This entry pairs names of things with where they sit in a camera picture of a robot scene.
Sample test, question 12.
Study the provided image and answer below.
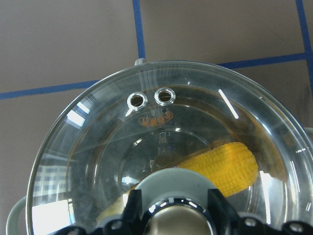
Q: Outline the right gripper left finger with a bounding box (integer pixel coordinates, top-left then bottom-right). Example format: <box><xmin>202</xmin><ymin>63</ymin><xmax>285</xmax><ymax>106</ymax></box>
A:
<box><xmin>56</xmin><ymin>188</ymin><xmax>147</xmax><ymax>235</ymax></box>

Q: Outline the yellow corn cob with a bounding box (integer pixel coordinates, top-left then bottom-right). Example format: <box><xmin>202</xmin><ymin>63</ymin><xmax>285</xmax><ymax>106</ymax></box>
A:
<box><xmin>96</xmin><ymin>142</ymin><xmax>258</xmax><ymax>224</ymax></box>

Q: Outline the glass pot lid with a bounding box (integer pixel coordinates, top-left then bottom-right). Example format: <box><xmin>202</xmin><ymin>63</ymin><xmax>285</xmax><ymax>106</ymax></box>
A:
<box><xmin>25</xmin><ymin>60</ymin><xmax>313</xmax><ymax>235</ymax></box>

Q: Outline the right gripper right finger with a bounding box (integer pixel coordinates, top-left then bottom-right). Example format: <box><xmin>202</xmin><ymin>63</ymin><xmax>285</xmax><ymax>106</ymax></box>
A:
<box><xmin>207</xmin><ymin>188</ymin><xmax>313</xmax><ymax>235</ymax></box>

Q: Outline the pale green cooking pot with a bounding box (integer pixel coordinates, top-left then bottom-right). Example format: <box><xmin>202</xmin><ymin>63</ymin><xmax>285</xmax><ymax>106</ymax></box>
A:
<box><xmin>5</xmin><ymin>57</ymin><xmax>313</xmax><ymax>235</ymax></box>

